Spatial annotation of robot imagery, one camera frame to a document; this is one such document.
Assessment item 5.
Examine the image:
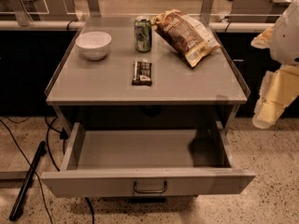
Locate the brown chip bag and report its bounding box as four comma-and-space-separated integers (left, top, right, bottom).
151, 9, 221, 67

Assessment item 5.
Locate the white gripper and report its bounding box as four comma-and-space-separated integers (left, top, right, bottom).
250, 0, 299, 129

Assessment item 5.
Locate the open grey top drawer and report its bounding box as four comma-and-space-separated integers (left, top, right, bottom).
41, 123, 255, 198

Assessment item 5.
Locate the white horizontal rail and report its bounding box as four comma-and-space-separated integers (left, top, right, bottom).
0, 21, 85, 31

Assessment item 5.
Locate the dark chocolate rxbar wrapper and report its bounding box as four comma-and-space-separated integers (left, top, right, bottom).
132, 62, 152, 86

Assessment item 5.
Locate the grey cabinet with top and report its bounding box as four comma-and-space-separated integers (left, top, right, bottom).
47, 17, 249, 122

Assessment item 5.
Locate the white ceramic bowl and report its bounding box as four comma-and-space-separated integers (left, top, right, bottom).
76, 32, 112, 61

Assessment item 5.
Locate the clear acrylic barrier panel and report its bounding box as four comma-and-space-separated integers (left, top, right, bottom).
0, 0, 78, 21

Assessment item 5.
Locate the black floor cable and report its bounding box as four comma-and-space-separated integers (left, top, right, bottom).
0, 118, 54, 224

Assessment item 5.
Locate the black bar on floor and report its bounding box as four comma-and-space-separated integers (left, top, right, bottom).
8, 141, 47, 221

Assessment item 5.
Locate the black drawer handle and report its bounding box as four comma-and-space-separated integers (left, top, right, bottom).
133, 181, 168, 194

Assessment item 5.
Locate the green soda can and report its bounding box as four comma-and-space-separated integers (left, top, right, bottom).
134, 16, 151, 52

